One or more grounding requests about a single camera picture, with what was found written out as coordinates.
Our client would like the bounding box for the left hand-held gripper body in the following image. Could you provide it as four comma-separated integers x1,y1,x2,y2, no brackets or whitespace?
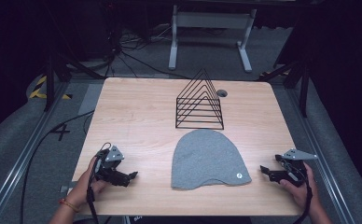
93,145,131,185

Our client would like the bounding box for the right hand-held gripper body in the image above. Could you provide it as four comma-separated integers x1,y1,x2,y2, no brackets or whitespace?
274,147,319,188

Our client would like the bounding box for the grey knit beanie hat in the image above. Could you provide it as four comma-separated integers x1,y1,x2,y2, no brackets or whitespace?
170,128,253,190

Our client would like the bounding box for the black wire triangle rack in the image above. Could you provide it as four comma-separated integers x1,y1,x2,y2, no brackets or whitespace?
174,67,226,131

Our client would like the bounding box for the person's right hand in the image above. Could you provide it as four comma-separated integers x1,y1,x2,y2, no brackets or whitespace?
279,162,319,210

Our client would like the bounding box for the person's left hand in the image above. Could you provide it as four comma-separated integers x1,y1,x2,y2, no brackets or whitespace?
68,156,110,206

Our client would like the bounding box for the black metal stand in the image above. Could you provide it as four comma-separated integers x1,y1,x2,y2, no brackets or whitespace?
256,58,312,119
43,50,106,113

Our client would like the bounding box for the yellow black hazard tape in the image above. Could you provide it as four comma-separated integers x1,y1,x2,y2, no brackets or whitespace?
28,75,74,101

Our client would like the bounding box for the aluminium floor rail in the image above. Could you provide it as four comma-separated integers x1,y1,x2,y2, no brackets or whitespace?
0,79,72,224
285,88,358,224

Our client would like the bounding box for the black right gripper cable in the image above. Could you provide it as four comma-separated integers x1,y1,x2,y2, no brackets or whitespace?
292,172,314,224

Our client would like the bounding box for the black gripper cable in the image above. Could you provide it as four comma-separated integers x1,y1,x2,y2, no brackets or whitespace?
86,142,113,224
292,172,314,224

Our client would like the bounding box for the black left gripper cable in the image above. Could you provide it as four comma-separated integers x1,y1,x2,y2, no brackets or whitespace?
86,142,113,224

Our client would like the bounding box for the orange bracelet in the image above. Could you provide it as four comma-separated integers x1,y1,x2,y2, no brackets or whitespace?
58,198,80,214

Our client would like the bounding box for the long black floor cable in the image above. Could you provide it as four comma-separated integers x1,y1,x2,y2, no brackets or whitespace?
19,109,95,224

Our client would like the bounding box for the tangle of black floor cables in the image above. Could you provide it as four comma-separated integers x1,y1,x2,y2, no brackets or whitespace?
105,22,191,79

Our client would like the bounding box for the grey metal desk frame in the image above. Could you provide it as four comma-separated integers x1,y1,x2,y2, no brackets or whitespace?
168,4,258,74

